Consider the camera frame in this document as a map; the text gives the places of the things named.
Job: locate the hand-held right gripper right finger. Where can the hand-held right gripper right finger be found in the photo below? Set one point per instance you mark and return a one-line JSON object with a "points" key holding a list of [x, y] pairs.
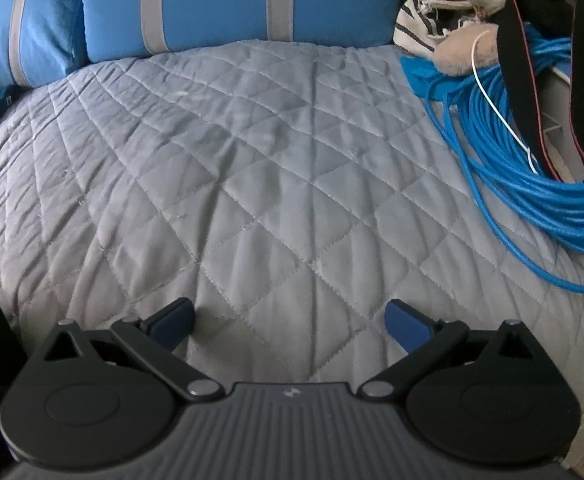
{"points": [[407, 325]]}

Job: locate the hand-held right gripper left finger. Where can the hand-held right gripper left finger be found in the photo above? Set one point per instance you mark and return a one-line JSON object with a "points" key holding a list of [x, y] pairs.
{"points": [[174, 317]]}

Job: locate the grey quilted bed cover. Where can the grey quilted bed cover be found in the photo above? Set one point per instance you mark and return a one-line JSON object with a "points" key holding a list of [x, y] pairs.
{"points": [[272, 160]]}

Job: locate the beige plush toy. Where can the beige plush toy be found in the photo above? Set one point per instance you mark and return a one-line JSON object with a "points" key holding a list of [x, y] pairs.
{"points": [[459, 52]]}

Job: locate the white dark-striped cloth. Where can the white dark-striped cloth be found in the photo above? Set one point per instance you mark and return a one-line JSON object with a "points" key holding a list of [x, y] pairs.
{"points": [[417, 20]]}

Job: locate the large blue grey-striped pillow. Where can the large blue grey-striped pillow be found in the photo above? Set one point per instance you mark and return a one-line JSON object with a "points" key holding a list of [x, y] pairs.
{"points": [[41, 25]]}

